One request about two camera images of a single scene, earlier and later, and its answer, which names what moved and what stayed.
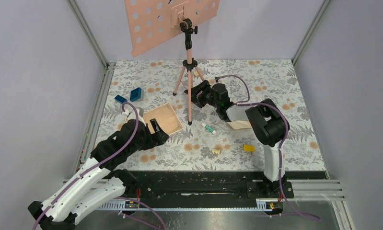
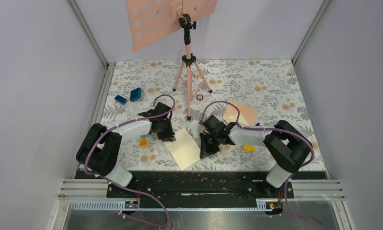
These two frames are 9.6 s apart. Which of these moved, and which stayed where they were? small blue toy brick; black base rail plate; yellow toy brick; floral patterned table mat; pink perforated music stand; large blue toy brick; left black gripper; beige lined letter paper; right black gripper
Moved: left black gripper; right black gripper; beige lined letter paper
Stayed: large blue toy brick; yellow toy brick; black base rail plate; floral patterned table mat; small blue toy brick; pink perforated music stand
